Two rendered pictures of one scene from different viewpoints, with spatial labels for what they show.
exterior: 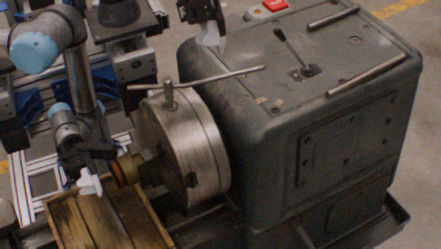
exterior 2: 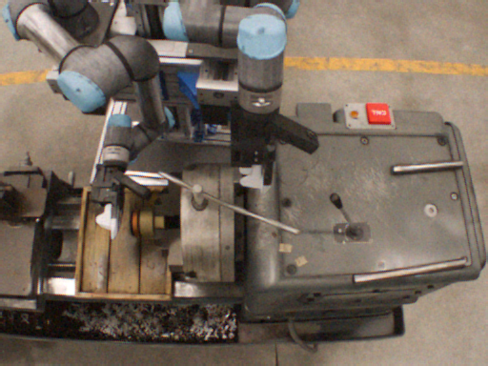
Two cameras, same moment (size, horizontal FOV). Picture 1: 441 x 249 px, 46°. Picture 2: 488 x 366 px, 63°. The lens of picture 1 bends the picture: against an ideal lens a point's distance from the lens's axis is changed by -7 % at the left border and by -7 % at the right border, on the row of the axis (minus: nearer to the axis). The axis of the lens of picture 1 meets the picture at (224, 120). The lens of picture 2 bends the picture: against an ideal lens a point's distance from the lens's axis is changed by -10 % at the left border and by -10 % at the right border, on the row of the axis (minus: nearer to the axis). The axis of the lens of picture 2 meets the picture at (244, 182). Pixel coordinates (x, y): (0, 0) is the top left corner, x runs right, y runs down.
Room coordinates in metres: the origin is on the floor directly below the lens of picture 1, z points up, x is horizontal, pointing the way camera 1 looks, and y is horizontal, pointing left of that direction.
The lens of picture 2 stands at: (0.72, -0.09, 2.20)
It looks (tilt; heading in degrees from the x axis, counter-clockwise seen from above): 67 degrees down; 21
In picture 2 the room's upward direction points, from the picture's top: 4 degrees clockwise
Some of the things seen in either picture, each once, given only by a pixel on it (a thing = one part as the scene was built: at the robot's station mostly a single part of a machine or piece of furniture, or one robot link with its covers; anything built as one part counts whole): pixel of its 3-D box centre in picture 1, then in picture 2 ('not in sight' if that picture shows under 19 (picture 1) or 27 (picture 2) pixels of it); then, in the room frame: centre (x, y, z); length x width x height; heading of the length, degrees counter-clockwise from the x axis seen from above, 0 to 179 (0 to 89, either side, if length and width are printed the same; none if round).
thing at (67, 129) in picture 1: (69, 138); (115, 158); (1.08, 0.44, 1.09); 0.08 x 0.05 x 0.08; 115
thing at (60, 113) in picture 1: (63, 122); (118, 134); (1.15, 0.48, 1.09); 0.11 x 0.08 x 0.09; 25
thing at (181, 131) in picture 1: (176, 148); (203, 222); (1.02, 0.13, 1.08); 0.32 x 0.09 x 0.32; 26
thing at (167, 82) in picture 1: (169, 97); (198, 197); (1.02, 0.13, 1.27); 0.02 x 0.02 x 0.12; 88
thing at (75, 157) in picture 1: (75, 158); (110, 185); (1.00, 0.42, 1.08); 0.12 x 0.09 x 0.08; 25
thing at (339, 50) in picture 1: (298, 97); (352, 215); (1.21, -0.23, 1.06); 0.59 x 0.48 x 0.39; 116
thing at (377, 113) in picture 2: (275, 5); (377, 114); (1.42, -0.18, 1.26); 0.06 x 0.06 x 0.02; 26
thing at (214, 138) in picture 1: (198, 139); (227, 222); (1.05, 0.08, 1.08); 0.31 x 0.03 x 0.31; 26
